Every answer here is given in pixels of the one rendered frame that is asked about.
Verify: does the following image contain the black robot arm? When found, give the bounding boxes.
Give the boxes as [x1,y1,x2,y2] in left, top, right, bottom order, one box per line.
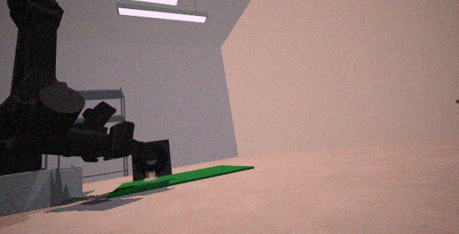
[0,0,117,176]

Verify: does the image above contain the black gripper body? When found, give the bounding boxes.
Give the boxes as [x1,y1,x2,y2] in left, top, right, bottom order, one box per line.
[59,121,134,162]

